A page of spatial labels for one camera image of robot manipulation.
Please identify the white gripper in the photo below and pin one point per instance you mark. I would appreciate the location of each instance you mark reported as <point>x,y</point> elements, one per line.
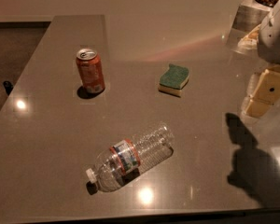
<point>275,37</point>

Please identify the orange soda can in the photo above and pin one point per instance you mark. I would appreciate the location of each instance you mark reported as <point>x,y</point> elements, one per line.
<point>90,69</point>

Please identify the metal box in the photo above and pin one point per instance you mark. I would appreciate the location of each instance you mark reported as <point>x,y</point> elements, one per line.
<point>249,14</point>

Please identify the green and yellow sponge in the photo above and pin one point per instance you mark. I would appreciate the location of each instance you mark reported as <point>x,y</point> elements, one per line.
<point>174,80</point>

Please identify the clear plastic water bottle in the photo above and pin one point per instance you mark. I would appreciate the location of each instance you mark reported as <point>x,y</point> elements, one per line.
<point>131,157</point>

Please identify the small black floor object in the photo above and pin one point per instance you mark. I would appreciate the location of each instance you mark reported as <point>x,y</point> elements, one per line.
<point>8,87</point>

